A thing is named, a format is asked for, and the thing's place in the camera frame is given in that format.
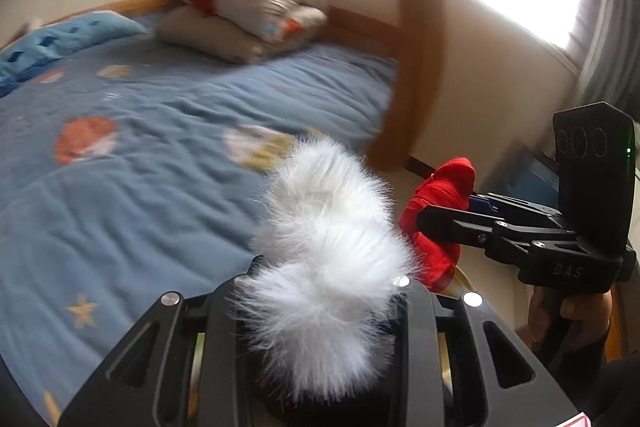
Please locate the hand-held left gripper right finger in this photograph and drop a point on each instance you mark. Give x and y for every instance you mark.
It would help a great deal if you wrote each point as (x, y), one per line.
(422, 322)

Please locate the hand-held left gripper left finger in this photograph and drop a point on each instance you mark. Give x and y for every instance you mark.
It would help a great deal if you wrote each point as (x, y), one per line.
(225, 322)

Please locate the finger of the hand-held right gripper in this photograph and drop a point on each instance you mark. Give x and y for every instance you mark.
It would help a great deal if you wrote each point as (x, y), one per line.
(450, 222)
(482, 205)

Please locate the red cloth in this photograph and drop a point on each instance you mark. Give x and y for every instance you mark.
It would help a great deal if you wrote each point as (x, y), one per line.
(442, 187)

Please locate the white fluffy fur piece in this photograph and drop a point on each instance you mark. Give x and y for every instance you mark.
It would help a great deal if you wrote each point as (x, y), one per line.
(320, 227)

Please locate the person's right forearm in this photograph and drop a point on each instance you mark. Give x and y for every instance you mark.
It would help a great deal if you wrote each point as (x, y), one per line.
(617, 382)

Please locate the person's right hand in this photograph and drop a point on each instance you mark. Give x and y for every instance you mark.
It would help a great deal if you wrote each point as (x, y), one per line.
(575, 312)

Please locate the blue box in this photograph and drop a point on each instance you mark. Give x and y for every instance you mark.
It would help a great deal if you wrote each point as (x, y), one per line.
(525, 172)

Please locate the blue printed bed sheet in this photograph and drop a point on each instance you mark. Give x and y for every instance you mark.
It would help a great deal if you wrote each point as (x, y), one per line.
(150, 187)

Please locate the grey curtain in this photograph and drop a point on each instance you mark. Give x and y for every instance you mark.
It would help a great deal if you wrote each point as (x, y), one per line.
(607, 17)

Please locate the folded beige printed quilt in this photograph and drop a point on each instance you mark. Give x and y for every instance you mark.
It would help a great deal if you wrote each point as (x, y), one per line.
(240, 7)

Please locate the blue patterned pillow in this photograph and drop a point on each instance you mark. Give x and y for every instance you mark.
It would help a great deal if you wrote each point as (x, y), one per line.
(65, 39)

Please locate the wooden bunk bed frame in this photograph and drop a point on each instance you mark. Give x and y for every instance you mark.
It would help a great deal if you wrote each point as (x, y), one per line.
(417, 57)

